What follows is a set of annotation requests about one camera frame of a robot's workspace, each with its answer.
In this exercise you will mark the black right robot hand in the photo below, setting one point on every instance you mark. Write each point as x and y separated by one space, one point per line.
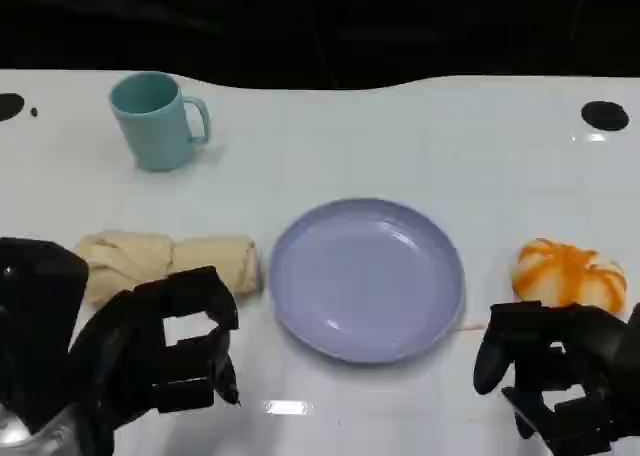
605 356

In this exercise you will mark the lilac plate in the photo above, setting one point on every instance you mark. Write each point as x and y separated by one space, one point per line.
365 281

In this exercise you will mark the orange and white bread roll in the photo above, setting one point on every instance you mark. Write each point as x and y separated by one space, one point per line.
565 271

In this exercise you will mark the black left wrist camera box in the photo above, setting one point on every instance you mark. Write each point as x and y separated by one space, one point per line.
35 301

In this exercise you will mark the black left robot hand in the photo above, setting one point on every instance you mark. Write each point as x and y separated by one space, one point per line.
140 336

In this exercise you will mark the pale green mug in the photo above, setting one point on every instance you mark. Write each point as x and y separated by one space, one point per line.
155 136

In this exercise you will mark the black cloth behind table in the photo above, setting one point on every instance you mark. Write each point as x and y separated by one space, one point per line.
200 21

